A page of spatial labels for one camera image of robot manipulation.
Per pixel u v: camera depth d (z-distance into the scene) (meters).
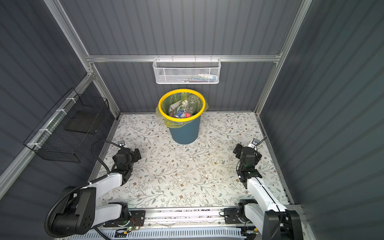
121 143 0.78
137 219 0.73
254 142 0.72
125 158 0.69
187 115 0.84
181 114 0.87
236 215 0.73
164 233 0.77
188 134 1.04
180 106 0.91
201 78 0.91
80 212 0.35
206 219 0.74
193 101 0.90
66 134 0.72
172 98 0.94
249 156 0.63
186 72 1.12
